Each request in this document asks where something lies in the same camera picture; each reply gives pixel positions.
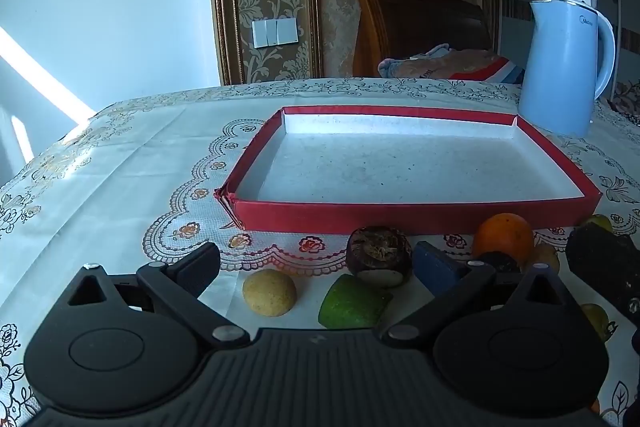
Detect white wall light switch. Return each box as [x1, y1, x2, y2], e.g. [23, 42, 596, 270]
[251, 18, 301, 49]

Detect green tomato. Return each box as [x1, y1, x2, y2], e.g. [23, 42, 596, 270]
[582, 214, 615, 235]
[580, 303, 612, 342]

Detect floral bedding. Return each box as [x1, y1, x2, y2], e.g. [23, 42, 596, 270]
[607, 79, 640, 128]

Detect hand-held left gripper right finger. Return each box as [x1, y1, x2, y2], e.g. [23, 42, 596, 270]
[377, 240, 581, 350]

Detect round yellow-brown fruit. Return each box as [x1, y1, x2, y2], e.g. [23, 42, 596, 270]
[242, 269, 297, 318]

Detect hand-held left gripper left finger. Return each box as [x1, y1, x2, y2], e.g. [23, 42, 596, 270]
[67, 241, 252, 351]

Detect large orange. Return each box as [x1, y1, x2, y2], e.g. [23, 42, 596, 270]
[472, 213, 535, 265]

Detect striped folded blanket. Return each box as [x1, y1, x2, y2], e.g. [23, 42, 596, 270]
[377, 44, 526, 85]

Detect red cardboard box tray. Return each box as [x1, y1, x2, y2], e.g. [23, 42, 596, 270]
[214, 105, 603, 234]

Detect green cucumber piece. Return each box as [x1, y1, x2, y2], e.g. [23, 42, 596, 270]
[318, 274, 394, 329]

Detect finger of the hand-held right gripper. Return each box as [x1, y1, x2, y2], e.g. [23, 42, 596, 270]
[565, 222, 640, 329]

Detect brown wooden headboard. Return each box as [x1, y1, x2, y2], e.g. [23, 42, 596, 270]
[347, 0, 493, 78]

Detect light blue electric kettle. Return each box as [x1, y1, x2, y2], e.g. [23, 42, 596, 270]
[517, 0, 617, 138]

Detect small pale yellow-brown fruit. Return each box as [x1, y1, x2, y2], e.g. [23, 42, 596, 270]
[522, 243, 560, 274]

